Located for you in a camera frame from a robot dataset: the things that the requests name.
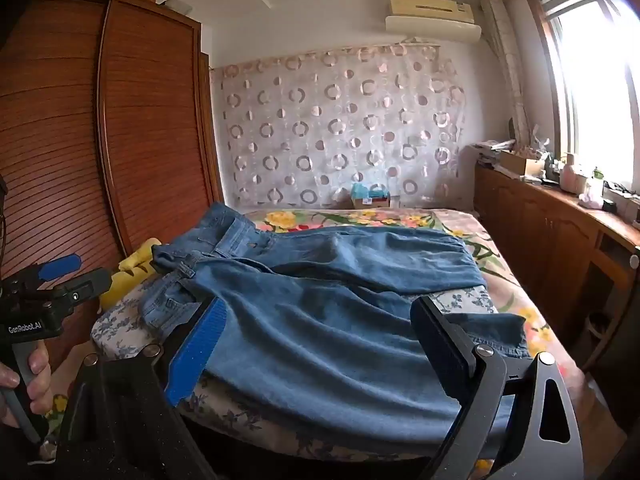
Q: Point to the blue floral bedsheet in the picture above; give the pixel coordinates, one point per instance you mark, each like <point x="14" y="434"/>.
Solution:
<point x="120" y="330"/>

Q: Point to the white box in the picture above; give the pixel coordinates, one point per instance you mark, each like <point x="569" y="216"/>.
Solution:
<point x="179" y="6"/>

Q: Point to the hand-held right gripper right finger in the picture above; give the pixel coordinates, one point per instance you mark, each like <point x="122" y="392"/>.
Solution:
<point x="440" y="345"/>

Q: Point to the person's left hand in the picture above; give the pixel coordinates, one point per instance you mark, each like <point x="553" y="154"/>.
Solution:
<point x="37" y="375"/>

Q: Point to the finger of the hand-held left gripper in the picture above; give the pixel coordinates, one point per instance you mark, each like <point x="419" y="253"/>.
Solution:
<point x="82" y="286"/>
<point x="60" y="266"/>

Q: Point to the wall air conditioner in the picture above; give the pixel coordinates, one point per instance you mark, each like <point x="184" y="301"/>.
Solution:
<point x="430" y="10"/>

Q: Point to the open cardboard box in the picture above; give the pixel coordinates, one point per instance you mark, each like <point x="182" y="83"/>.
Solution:
<point x="520" y="162"/>

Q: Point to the wood-framed window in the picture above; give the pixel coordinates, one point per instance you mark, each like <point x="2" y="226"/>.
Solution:
<point x="595" y="85"/>

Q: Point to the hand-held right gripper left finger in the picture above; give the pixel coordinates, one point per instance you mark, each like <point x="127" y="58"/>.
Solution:
<point x="195" y="355"/>

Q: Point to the yellow plush toy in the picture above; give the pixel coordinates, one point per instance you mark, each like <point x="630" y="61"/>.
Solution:
<point x="125" y="270"/>

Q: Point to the circle-patterned sheer curtain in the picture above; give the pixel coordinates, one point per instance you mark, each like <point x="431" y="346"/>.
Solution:
<point x="325" y="125"/>

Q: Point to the pale pink bottle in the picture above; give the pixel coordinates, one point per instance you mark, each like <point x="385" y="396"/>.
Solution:
<point x="569" y="175"/>

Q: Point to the small cardboard box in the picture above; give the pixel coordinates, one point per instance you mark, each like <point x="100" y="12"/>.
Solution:
<point x="372" y="202"/>

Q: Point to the blue plastic bag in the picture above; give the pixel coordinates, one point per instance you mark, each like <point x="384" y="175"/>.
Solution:
<point x="367" y="191"/>

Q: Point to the tied beige window curtain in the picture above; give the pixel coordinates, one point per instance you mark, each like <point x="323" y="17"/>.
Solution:
<point x="505" y="60"/>

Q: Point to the blue denim pants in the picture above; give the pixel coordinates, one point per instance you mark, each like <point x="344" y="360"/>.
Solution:
<point x="325" y="320"/>

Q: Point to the wooden louvered wardrobe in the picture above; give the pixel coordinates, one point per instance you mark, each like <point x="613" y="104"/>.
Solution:
<point x="150" y="135"/>

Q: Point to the green-capped bottle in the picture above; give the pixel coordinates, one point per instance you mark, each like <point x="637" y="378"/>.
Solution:
<point x="598" y="182"/>

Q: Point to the long wooden cabinet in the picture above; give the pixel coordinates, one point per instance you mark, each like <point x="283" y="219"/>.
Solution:
<point x="540" y="225"/>

